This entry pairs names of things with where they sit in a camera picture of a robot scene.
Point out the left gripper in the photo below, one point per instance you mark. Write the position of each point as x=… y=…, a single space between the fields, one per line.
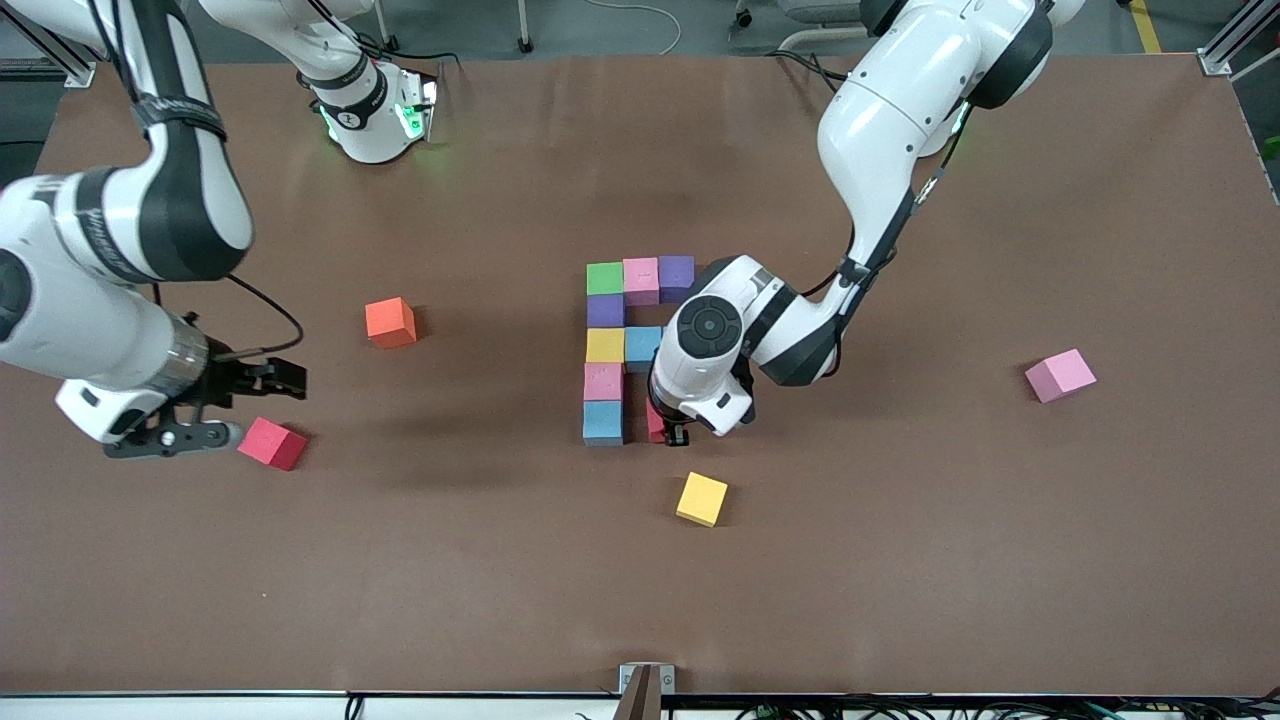
x=677 y=436

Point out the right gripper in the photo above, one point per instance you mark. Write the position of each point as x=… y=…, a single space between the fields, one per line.
x=226 y=379

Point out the red foam cube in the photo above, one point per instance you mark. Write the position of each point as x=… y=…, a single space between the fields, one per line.
x=654 y=426
x=272 y=443

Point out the yellow foam cube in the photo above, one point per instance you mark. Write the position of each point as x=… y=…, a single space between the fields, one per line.
x=702 y=498
x=605 y=345

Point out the blue foam cube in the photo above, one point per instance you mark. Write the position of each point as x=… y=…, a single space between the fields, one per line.
x=603 y=422
x=640 y=345

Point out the pink foam cube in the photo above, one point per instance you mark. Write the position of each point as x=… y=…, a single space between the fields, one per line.
x=603 y=381
x=641 y=280
x=1060 y=375

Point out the purple foam cube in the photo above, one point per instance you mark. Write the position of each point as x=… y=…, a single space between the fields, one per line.
x=605 y=311
x=675 y=275

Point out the green foam cube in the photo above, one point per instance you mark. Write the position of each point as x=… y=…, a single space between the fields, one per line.
x=605 y=278

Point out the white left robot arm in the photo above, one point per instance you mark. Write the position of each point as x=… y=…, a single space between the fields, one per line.
x=890 y=120

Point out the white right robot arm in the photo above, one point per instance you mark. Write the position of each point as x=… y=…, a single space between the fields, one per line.
x=100 y=320

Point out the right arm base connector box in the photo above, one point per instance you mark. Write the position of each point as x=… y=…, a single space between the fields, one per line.
x=415 y=110

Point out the orange foam cube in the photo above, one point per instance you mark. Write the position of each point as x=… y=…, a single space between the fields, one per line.
x=390 y=322

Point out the white stand leg with caster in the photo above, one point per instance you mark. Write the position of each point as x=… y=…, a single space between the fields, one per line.
x=388 y=42
x=524 y=42

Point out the grey chair base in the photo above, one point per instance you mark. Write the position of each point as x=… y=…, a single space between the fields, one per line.
x=800 y=8

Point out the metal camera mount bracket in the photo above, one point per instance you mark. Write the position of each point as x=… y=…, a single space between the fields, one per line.
x=645 y=690

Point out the white table edge rail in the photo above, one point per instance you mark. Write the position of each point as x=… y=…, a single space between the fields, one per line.
x=200 y=708

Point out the aluminium frame post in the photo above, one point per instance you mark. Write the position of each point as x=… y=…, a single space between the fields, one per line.
x=1215 y=62
x=70 y=72

